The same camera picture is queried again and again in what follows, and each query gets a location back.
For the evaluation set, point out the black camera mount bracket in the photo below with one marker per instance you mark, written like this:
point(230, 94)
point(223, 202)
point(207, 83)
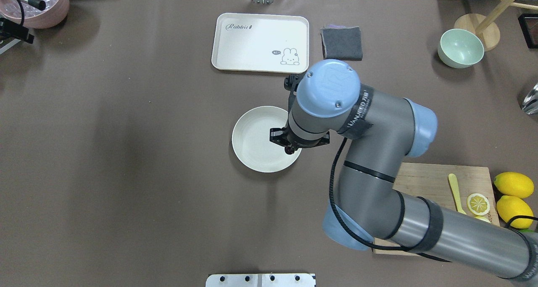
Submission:
point(10, 29)

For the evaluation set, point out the cream rabbit tray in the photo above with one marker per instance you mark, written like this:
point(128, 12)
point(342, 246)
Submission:
point(261, 43)

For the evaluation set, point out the lemon slice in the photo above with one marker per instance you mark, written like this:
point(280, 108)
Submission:
point(478, 204)
point(483, 218)

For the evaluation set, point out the pink bowl with ice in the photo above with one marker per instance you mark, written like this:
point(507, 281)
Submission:
point(35, 14)

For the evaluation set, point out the dark red cherry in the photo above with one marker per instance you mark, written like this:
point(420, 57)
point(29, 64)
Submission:
point(289, 150)

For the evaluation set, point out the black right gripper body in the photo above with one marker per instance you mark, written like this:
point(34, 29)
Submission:
point(279, 136)

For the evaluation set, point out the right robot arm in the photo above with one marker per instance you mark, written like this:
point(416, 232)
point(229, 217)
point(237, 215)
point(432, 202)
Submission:
point(364, 210)

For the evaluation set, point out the white pillar mount base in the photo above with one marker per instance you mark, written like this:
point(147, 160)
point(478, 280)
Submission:
point(262, 280)

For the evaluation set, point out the metal scoop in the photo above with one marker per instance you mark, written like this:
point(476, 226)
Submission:
point(529, 104)

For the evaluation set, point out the mint green bowl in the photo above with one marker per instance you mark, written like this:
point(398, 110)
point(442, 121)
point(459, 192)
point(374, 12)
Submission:
point(460, 48)

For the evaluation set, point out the yellow lemon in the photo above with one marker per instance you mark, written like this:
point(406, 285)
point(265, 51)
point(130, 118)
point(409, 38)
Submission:
point(510, 206)
point(514, 184)

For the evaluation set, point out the grey folded cloth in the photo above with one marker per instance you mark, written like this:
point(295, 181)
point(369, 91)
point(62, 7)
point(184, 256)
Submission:
point(342, 43)

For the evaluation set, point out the wooden cutting board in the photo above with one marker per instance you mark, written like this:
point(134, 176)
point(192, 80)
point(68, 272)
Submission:
point(431, 181)

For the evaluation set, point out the white round plate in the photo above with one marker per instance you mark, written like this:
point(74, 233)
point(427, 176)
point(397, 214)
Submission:
point(251, 144)

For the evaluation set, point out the wooden mug tree stand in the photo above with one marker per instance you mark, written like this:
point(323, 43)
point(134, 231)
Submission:
point(484, 27)

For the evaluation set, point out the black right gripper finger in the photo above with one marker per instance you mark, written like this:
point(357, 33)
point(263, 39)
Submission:
point(278, 136)

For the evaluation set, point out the yellow plastic knife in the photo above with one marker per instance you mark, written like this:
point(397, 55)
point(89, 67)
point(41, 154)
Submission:
point(454, 188)

